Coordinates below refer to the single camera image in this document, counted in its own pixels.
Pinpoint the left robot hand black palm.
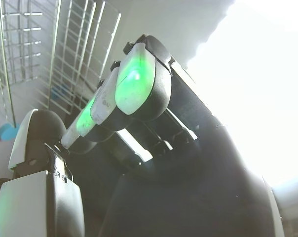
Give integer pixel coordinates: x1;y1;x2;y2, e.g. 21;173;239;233
0;34;286;237

